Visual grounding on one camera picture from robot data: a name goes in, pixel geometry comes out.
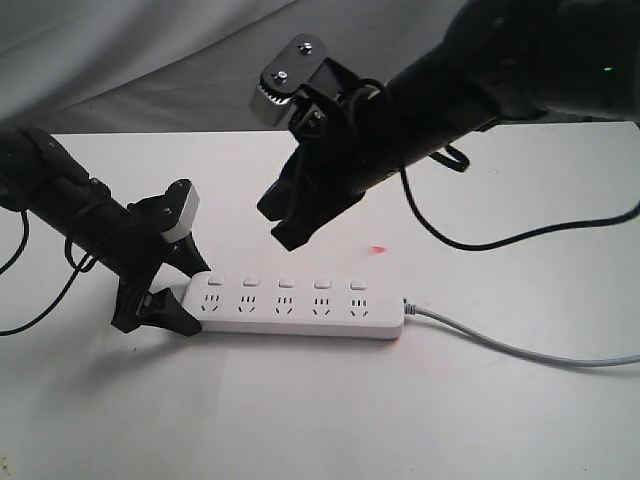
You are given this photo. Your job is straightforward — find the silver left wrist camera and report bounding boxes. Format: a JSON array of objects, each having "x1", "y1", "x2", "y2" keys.
[{"x1": 161, "y1": 181, "x2": 200, "y2": 243}]

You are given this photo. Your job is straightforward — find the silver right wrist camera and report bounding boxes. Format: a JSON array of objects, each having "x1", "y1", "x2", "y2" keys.
[{"x1": 250, "y1": 34, "x2": 327, "y2": 127}]

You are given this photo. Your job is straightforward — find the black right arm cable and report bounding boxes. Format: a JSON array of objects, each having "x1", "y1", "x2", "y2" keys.
[{"x1": 349, "y1": 79, "x2": 640, "y2": 251}]

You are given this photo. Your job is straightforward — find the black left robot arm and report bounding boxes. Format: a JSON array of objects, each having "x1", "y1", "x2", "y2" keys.
[{"x1": 1, "y1": 128, "x2": 209, "y2": 337}]

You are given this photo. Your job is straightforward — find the white five-outlet power strip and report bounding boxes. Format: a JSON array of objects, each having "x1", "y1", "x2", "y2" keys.
[{"x1": 182, "y1": 272, "x2": 405, "y2": 340}]

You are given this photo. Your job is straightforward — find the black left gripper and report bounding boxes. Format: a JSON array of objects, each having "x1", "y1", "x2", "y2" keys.
[{"x1": 100, "y1": 182, "x2": 210, "y2": 336}]

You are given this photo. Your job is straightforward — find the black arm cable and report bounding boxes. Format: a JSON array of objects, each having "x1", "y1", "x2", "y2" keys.
[
  {"x1": 0, "y1": 204, "x2": 101, "y2": 337},
  {"x1": 349, "y1": 79, "x2": 640, "y2": 251}
]

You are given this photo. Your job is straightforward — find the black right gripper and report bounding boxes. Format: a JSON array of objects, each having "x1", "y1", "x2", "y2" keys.
[{"x1": 257, "y1": 64, "x2": 395, "y2": 251}]

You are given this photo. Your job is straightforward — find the grey power cable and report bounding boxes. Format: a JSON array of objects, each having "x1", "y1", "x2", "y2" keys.
[{"x1": 400, "y1": 298, "x2": 640, "y2": 369}]

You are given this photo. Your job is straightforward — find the grey backdrop cloth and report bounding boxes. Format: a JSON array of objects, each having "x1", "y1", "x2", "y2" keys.
[{"x1": 1, "y1": 1, "x2": 461, "y2": 134}]

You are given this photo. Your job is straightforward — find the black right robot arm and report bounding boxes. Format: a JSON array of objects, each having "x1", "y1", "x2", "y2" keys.
[{"x1": 251, "y1": 1, "x2": 639, "y2": 251}]

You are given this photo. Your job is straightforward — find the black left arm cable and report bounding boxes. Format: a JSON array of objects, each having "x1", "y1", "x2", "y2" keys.
[{"x1": 0, "y1": 204, "x2": 101, "y2": 337}]

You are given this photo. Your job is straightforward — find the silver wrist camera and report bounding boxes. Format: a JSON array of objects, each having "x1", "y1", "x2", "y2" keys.
[
  {"x1": 250, "y1": 34, "x2": 327, "y2": 127},
  {"x1": 161, "y1": 181, "x2": 200, "y2": 243}
]

